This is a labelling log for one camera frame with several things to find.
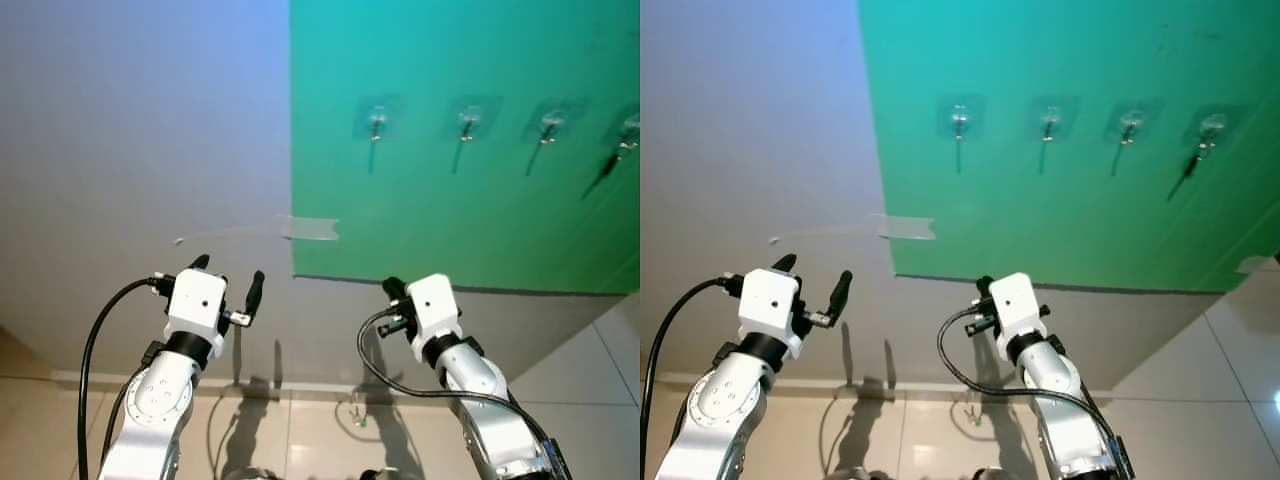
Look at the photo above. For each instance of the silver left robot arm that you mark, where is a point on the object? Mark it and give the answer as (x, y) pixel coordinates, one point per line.
(725, 400)
(160, 400)

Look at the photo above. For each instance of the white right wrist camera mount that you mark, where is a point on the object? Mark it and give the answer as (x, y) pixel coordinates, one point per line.
(1015, 298)
(432, 300)

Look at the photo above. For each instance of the black-headed key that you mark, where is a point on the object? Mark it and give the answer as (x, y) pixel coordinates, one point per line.
(1192, 165)
(610, 165)

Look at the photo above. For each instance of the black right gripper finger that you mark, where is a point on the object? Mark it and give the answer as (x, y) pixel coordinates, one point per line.
(984, 286)
(393, 288)

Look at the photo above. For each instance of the clear adhesive metal hook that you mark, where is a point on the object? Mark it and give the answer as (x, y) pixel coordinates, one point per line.
(1050, 119)
(1131, 122)
(1212, 126)
(468, 120)
(628, 126)
(550, 123)
(377, 120)
(960, 118)

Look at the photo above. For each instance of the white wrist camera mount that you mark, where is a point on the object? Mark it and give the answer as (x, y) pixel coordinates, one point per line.
(432, 300)
(195, 300)
(768, 300)
(1015, 298)

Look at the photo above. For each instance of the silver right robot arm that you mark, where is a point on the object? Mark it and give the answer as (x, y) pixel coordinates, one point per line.
(1065, 410)
(490, 410)

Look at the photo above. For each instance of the clear tape strip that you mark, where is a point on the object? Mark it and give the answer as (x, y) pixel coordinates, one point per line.
(312, 229)
(1260, 264)
(908, 227)

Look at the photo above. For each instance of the green wall board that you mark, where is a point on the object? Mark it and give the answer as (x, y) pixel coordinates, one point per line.
(1050, 220)
(450, 220)

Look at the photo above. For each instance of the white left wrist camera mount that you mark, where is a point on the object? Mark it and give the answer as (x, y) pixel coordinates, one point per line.
(195, 300)
(768, 300)

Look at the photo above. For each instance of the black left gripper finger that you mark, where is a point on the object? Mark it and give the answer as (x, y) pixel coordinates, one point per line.
(842, 290)
(256, 290)
(785, 262)
(201, 262)

